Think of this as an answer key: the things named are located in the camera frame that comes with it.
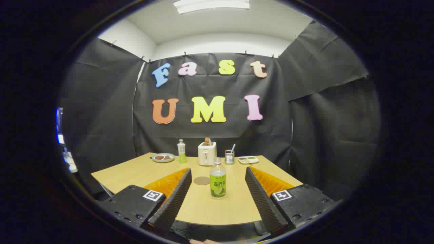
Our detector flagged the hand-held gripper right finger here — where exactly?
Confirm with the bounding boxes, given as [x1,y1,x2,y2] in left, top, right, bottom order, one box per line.
[245,166,343,234]

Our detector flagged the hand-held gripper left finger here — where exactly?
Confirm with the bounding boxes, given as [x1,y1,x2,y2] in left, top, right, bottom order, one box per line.
[97,168,193,238]

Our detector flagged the green label juice bottle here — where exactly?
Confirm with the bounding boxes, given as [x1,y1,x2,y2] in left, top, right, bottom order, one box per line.
[210,157,227,199]

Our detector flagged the slim green drink bottle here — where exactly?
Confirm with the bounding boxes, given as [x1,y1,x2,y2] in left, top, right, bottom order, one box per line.
[177,139,187,164]

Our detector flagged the pale green plate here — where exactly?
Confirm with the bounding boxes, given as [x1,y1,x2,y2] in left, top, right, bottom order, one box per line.
[151,153,175,163]

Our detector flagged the wooden table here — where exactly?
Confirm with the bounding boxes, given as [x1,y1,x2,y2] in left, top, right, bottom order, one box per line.
[91,152,304,226]

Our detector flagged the white toaster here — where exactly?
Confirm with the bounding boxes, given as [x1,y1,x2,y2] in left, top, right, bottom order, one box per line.
[198,141,217,166]

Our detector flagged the ceiling light panel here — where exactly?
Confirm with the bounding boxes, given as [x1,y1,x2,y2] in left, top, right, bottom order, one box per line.
[173,0,250,15]

